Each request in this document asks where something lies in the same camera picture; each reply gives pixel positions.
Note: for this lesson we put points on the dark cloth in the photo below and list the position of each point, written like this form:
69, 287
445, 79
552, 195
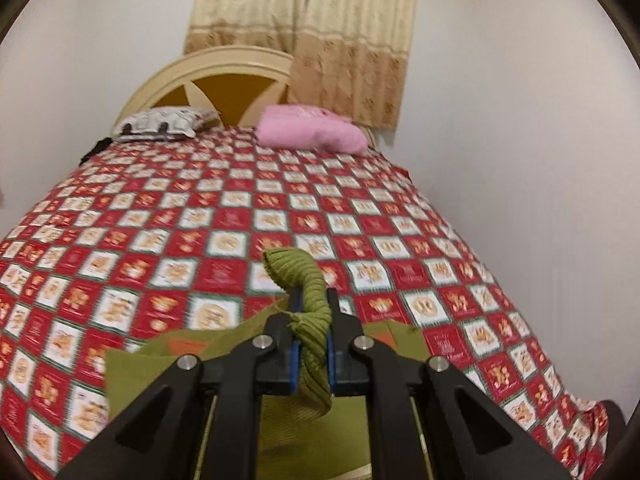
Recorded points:
95, 149

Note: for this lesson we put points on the beige patterned curtain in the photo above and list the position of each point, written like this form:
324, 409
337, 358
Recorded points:
357, 45
240, 5

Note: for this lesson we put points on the red checked printed blanket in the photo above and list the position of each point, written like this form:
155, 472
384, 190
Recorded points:
165, 240

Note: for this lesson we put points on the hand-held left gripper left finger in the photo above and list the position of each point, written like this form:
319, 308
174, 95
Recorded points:
294, 355

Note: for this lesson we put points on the white patterned pillow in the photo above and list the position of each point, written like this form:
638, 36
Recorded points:
160, 122

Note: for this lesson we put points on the cream arched headboard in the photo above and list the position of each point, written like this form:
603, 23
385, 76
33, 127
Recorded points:
220, 77

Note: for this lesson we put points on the green knit sweater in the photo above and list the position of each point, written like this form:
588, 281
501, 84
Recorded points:
312, 300

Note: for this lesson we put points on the pink pillow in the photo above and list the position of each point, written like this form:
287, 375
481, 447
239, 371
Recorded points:
307, 130

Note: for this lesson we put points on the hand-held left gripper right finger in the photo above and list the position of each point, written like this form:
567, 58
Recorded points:
332, 365

